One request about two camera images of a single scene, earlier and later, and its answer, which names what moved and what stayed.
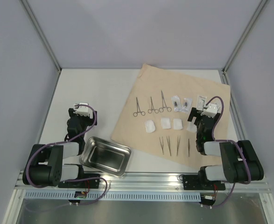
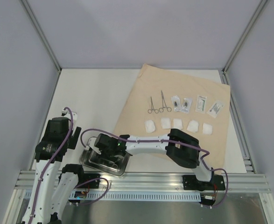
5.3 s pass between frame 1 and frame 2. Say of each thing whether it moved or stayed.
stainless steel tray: stayed
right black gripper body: moved
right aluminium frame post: stayed
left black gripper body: moved
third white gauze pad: stayed
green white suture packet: stayed
